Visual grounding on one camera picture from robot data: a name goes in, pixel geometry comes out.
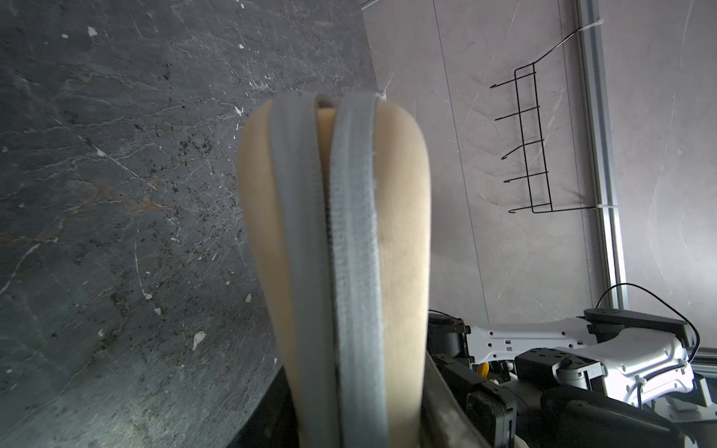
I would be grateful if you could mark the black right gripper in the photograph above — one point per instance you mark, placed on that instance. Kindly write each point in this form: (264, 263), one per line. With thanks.
(577, 382)

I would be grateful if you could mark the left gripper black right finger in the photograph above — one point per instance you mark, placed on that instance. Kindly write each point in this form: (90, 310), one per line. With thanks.
(442, 422)

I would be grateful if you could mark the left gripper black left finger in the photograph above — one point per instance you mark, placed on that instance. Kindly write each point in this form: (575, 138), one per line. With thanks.
(274, 422)

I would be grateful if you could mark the white zippered umbrella sleeve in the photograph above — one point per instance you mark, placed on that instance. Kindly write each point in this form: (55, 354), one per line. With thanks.
(336, 200)

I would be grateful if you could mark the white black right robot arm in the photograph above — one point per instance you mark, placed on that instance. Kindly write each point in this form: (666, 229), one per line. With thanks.
(609, 378)

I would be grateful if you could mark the black wire hook rack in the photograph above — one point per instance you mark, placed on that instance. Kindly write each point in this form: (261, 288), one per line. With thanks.
(532, 147)

